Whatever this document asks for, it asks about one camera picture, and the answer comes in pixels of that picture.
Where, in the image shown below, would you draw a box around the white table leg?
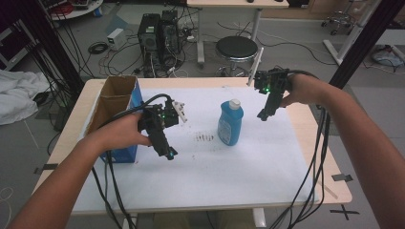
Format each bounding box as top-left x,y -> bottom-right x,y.
252,208 -> 267,229

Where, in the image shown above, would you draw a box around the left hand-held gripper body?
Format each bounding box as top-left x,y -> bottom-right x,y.
138,98 -> 188,141

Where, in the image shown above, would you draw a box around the round white table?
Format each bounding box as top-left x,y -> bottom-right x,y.
47,0 -> 104,22

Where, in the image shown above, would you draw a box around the coiled black cable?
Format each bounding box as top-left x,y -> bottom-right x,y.
87,41 -> 110,55

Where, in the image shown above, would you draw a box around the blue cardboard box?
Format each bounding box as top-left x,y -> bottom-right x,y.
83,74 -> 144,164

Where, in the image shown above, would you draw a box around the white table sheet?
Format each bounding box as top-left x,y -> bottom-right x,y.
72,86 -> 319,214

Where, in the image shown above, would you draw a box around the black frame post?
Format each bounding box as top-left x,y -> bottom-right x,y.
329,0 -> 405,90
12,0 -> 85,96

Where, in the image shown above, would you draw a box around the person's right hand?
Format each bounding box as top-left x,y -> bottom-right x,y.
280,73 -> 323,109

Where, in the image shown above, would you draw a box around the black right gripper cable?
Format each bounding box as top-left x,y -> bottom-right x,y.
270,70 -> 330,229
288,108 -> 332,229

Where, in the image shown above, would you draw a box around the white crumpled cloth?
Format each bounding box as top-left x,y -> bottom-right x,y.
0,70 -> 50,126

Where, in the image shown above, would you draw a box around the thin white cord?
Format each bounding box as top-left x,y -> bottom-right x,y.
0,186 -> 15,229

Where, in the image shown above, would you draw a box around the wooden desk with white legs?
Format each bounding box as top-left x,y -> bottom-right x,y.
185,0 -> 290,66

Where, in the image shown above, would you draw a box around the white metal stand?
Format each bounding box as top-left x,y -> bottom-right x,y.
323,0 -> 383,66

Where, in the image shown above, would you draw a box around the black tape strip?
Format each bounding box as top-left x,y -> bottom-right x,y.
330,173 -> 353,183
32,162 -> 60,176

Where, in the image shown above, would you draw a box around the person's khaki trousers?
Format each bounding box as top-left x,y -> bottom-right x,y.
152,209 -> 256,229

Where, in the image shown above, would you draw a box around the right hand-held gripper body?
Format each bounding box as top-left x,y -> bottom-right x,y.
247,47 -> 292,96

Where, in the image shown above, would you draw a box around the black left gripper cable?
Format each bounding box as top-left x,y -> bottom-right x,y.
104,151 -> 138,229
90,93 -> 173,229

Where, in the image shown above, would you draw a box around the black round stool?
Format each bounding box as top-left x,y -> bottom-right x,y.
215,35 -> 259,77

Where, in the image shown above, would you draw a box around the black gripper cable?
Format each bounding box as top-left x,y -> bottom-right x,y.
90,93 -> 173,229
270,70 -> 330,229
288,108 -> 332,229
104,151 -> 138,229

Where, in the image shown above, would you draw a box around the small white box device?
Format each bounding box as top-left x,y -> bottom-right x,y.
106,28 -> 128,52

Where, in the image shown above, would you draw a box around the office chair wheel base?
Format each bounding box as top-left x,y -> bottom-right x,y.
320,10 -> 355,36

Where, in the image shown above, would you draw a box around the black tape cross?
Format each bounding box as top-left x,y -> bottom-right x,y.
329,204 -> 360,221

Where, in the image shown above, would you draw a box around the blue bottle with white cap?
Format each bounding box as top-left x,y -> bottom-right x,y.
217,98 -> 245,147

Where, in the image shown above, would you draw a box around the black computer tower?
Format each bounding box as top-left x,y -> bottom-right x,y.
137,12 -> 161,78
160,10 -> 181,65

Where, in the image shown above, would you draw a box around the person's left hand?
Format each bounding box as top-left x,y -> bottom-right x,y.
84,113 -> 153,157

